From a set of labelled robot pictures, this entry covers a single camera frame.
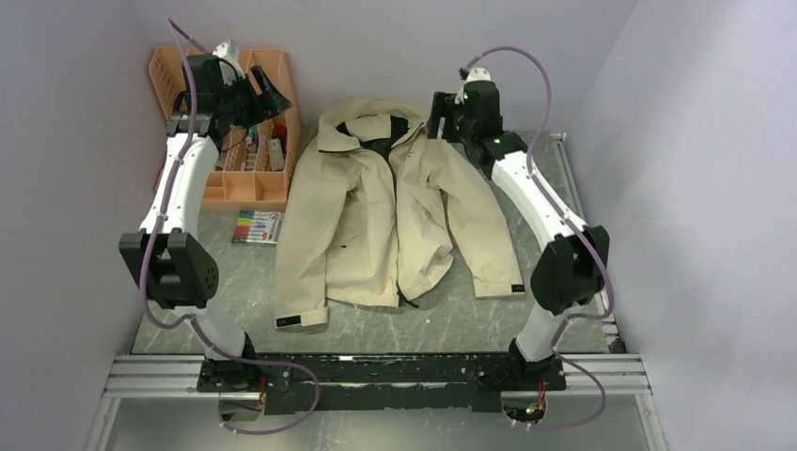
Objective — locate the beige zip jacket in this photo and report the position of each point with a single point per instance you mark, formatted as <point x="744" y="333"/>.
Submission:
<point x="376" y="210"/>

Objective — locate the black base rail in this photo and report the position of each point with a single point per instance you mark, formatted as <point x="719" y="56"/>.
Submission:
<point x="293" y="382"/>

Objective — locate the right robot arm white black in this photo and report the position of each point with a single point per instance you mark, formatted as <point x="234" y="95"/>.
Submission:
<point x="572" y="269"/>

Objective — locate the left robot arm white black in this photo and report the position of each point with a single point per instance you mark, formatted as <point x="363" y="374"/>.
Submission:
<point x="176" y="277"/>

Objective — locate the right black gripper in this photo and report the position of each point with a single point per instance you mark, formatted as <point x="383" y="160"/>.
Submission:
<point x="444" y="105"/>

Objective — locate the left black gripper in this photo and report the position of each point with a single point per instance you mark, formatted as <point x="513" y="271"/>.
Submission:
<point x="273" y="103"/>

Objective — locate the pack of coloured markers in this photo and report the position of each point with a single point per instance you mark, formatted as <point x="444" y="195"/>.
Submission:
<point x="258" y="227"/>

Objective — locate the orange plastic file organizer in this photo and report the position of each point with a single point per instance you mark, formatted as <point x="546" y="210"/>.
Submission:
<point x="259" y="162"/>

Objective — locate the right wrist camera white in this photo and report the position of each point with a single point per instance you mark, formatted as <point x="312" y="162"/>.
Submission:
<point x="474" y="74"/>

